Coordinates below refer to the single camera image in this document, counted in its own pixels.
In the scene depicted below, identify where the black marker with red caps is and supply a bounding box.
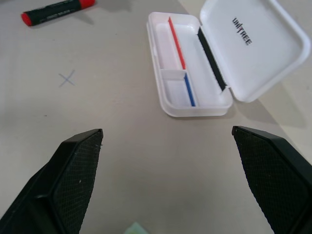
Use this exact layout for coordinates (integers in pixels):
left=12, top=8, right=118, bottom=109
left=20, top=0, right=97, bottom=28

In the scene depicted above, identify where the white plastic pencil case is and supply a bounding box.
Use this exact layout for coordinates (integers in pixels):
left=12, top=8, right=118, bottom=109
left=146, top=0, right=312, bottom=118

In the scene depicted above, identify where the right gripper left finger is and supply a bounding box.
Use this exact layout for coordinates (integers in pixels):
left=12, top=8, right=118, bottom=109
left=0, top=128, right=104, bottom=234

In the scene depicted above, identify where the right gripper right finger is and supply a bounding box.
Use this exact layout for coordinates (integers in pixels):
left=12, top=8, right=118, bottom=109
left=231, top=125, right=312, bottom=234

